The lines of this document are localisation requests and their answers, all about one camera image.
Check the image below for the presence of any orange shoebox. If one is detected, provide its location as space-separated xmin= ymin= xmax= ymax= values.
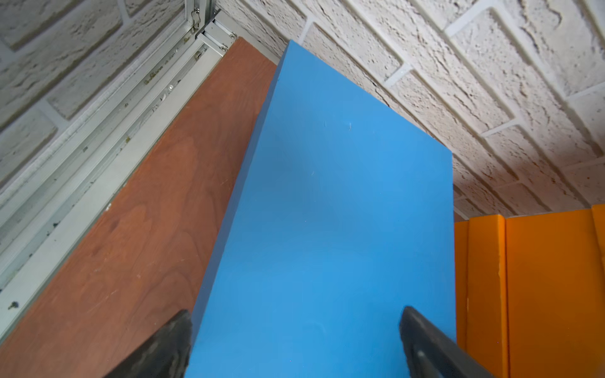
xmin=455 ymin=221 xmax=469 ymax=351
xmin=465 ymin=205 xmax=604 ymax=377

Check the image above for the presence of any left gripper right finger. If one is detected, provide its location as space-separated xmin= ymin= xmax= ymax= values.
xmin=400 ymin=306 xmax=492 ymax=377

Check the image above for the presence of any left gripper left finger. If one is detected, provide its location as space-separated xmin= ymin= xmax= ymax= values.
xmin=106 ymin=309 xmax=192 ymax=378

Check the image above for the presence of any orange shoebox rear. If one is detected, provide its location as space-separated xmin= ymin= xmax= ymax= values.
xmin=455 ymin=221 xmax=469 ymax=351

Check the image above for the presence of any blue shoebox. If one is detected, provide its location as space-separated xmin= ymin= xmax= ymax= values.
xmin=187 ymin=42 xmax=456 ymax=377

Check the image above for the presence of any left side aluminium rail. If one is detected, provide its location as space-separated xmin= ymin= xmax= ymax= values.
xmin=1 ymin=9 xmax=241 ymax=339

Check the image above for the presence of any orange shoebox front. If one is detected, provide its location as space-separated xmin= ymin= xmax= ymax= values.
xmin=465 ymin=205 xmax=604 ymax=377

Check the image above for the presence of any left corner aluminium post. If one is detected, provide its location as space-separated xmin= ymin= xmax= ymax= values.
xmin=184 ymin=0 xmax=217 ymax=32

